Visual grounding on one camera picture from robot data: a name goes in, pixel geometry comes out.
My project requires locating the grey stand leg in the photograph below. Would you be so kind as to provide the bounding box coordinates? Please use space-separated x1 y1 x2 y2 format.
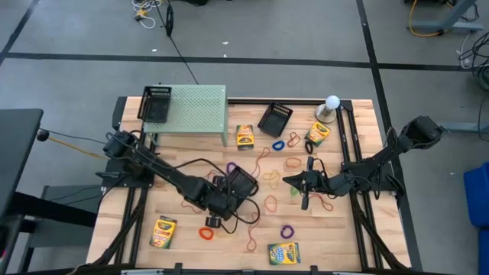
410 0 486 34

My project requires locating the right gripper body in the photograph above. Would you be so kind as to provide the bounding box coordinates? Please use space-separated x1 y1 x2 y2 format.
301 157 334 211

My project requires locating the tangle of floor cables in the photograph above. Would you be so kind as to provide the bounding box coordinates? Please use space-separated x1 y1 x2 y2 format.
455 30 489 93

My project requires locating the blue bin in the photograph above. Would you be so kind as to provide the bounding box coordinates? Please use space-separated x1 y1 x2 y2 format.
462 161 489 275

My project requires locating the white and yellow cable bundle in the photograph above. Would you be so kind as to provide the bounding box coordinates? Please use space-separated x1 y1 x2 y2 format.
131 0 164 30

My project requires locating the hanging yellow cord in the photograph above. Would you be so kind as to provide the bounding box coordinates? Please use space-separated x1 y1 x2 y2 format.
408 0 445 39

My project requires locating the hanging black cable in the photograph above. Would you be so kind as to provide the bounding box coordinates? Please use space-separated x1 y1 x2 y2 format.
154 0 201 86

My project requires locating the lamp with white bulb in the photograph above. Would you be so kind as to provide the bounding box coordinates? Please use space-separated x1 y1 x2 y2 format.
314 95 342 125

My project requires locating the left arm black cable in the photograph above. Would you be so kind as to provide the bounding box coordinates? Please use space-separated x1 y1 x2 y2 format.
170 157 262 235

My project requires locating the black desk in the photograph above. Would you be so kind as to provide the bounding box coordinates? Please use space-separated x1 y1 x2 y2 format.
0 108 44 227

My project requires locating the orange coil wristband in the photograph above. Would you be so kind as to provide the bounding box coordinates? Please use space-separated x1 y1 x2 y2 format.
197 226 215 242

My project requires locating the blue and yellow crayon box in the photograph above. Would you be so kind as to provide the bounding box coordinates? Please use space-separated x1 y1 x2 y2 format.
267 241 303 267

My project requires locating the black aluminium table frame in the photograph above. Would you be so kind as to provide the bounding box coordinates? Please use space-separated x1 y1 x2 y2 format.
86 95 423 275

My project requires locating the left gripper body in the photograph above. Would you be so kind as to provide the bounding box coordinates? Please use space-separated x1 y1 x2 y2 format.
205 174 245 229

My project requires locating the green perforated metal shelf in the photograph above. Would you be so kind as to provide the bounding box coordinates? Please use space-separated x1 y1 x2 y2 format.
143 84 229 148

